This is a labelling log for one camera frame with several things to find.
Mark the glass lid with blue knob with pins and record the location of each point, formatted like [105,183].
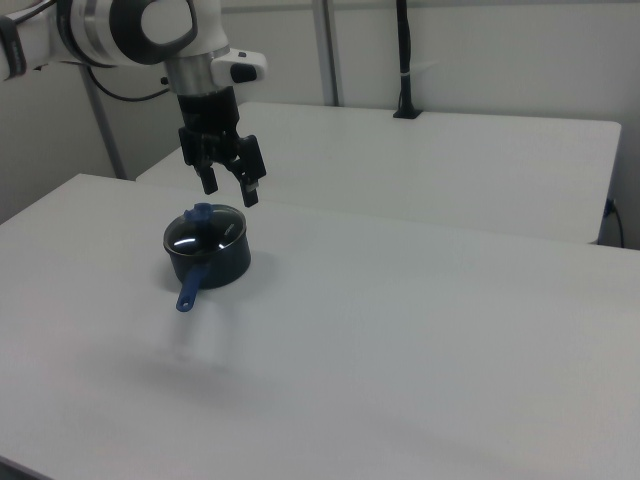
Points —
[204,231]

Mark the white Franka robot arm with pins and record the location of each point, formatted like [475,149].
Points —
[125,30]

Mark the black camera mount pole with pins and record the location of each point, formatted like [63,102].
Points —
[406,60]

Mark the grey wall panel post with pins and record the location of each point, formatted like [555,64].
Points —
[102,125]
[329,50]

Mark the white table with grey edge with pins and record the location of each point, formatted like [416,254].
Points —
[430,165]

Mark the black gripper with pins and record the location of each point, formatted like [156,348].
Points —
[208,123]

